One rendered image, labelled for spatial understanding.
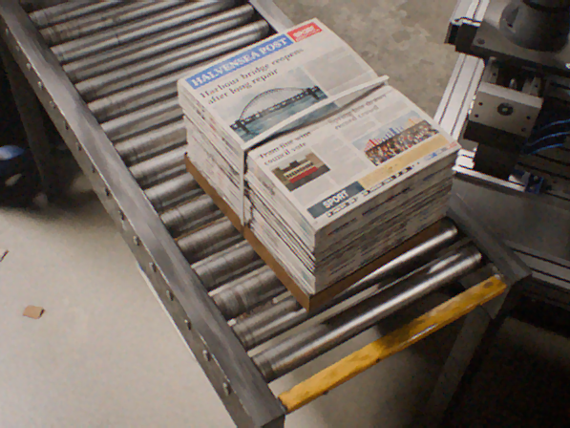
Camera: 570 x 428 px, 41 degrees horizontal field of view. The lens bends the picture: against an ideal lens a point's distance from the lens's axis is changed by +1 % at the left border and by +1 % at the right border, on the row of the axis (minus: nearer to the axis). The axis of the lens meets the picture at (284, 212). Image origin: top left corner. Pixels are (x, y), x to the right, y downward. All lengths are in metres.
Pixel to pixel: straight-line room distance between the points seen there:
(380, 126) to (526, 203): 1.14
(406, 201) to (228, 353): 0.36
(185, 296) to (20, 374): 0.97
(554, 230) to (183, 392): 1.10
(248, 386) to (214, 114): 0.42
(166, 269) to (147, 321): 0.89
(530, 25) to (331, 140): 0.70
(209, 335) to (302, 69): 0.46
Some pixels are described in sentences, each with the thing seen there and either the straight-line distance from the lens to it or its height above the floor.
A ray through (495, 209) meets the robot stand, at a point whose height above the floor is 0.21.
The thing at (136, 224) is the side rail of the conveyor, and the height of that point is 0.80.
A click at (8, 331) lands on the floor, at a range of 2.24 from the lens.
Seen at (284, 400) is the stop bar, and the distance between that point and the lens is 1.16.
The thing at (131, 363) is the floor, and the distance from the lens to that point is 2.12.
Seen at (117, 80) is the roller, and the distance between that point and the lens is 1.63.
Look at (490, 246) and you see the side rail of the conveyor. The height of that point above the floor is 0.80.
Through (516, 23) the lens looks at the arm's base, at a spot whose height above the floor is 0.86.
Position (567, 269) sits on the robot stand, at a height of 0.23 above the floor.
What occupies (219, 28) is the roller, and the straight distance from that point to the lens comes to 1.75.
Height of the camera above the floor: 1.87
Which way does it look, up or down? 52 degrees down
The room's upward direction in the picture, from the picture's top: 4 degrees clockwise
